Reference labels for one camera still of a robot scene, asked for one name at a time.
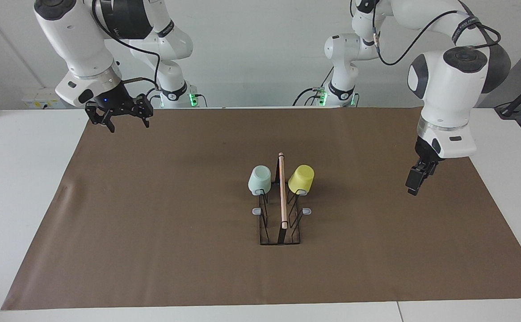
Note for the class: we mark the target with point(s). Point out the pale green plastic cup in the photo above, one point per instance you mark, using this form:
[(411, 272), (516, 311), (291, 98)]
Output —
[(259, 180)]

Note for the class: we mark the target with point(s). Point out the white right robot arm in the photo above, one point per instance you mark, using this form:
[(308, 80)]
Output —
[(77, 40)]

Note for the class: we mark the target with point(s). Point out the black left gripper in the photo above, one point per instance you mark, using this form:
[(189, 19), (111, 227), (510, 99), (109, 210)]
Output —
[(423, 154)]

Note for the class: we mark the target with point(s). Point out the black stand pole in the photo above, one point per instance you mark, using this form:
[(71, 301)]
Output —
[(508, 109)]

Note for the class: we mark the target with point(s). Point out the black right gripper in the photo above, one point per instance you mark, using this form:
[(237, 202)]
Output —
[(108, 100)]

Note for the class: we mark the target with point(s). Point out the yellow plastic cup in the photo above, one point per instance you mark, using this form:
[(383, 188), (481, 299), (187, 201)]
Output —
[(300, 179)]

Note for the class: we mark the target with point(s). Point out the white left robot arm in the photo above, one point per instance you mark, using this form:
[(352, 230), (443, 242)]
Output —
[(443, 89)]

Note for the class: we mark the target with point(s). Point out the brown paper table mat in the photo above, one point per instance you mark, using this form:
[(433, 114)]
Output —
[(189, 259)]

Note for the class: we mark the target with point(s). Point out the white power socket box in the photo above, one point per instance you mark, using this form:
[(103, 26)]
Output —
[(35, 103)]

